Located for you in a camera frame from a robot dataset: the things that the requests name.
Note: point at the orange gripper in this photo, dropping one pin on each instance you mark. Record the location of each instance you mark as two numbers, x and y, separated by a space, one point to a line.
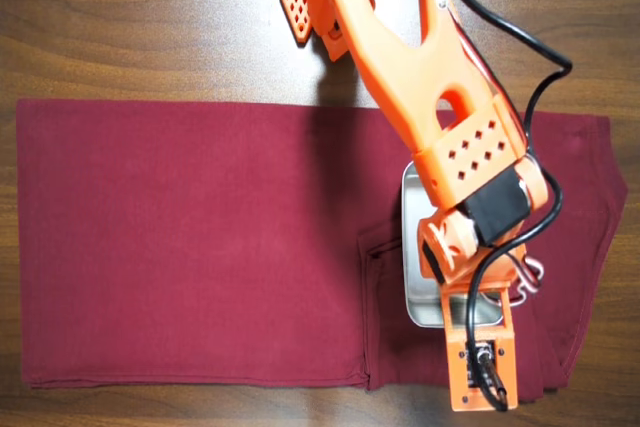
431 263

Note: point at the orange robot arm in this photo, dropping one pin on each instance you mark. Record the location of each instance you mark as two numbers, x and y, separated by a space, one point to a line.
425 72

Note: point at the stainless steel tray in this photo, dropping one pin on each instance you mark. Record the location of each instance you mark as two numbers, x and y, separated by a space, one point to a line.
410 292

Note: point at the maroon cloth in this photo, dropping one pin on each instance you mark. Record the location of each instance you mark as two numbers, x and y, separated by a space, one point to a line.
200 247

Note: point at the orange-mounted wrist camera board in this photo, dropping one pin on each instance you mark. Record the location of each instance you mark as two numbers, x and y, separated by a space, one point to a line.
457 377

